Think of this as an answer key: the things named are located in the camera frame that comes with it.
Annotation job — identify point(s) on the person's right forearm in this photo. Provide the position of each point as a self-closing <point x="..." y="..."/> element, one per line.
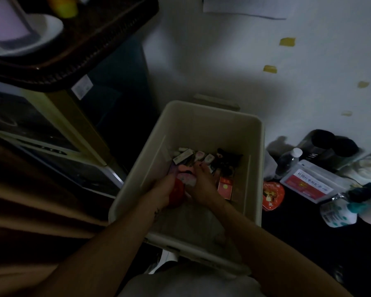
<point x="272" y="256"/>

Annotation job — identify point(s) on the zip pouch red label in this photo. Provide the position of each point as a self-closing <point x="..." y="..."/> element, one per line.
<point x="309" y="182"/>

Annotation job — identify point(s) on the orange red round jar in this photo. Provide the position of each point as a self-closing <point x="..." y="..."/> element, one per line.
<point x="177" y="191"/>

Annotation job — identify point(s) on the person's right hand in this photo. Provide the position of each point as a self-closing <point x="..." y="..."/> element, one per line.
<point x="204" y="188"/>

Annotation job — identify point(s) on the white lotion bottle teal cap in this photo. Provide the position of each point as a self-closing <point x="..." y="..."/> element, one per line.
<point x="337" y="214"/>

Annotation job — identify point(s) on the pale purple container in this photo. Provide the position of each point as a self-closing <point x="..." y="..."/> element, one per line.
<point x="6" y="21"/>

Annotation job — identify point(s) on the red heart shaped tin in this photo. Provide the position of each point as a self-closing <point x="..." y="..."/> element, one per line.
<point x="272" y="196"/>

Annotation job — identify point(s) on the clear bottle white cap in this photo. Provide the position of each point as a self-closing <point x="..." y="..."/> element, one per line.
<point x="287" y="162"/>

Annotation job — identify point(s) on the person's left forearm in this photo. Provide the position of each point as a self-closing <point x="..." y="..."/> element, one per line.
<point x="105" y="250"/>

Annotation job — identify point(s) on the black table countertop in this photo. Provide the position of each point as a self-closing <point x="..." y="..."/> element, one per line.
<point x="296" y="244"/>

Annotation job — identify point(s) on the pink hairbrush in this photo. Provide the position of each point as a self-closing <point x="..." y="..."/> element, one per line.
<point x="184" y="167"/>

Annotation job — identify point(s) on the person's left hand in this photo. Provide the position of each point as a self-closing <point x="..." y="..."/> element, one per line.
<point x="160" y="194"/>

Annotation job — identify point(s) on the white shallow dish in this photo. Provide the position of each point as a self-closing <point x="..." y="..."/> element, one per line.
<point x="46" y="30"/>

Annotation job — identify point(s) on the orange yellow bottle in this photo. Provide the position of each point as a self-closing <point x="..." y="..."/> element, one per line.
<point x="63" y="6"/>

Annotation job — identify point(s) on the cream plush covered bottle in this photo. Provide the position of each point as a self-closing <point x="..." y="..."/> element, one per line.
<point x="368" y="170"/>

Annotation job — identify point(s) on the black woven tray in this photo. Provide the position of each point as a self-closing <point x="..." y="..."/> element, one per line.
<point x="96" y="37"/>

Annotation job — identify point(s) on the pink white small bottle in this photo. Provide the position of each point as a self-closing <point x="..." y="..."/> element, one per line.
<point x="209" y="158"/>
<point x="199" y="156"/>

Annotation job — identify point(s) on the purple packet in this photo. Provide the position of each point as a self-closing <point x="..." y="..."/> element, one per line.
<point x="172" y="168"/>

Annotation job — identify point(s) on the white sticker label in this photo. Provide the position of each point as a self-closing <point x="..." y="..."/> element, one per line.
<point x="82" y="86"/>

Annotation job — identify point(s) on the small red box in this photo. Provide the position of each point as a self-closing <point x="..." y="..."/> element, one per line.
<point x="225" y="188"/>

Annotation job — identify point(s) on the person's grey shirt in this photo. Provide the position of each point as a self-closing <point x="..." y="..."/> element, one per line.
<point x="188" y="284"/>

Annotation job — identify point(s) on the white plastic storage bin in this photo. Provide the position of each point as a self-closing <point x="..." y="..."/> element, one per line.
<point x="188" y="126"/>

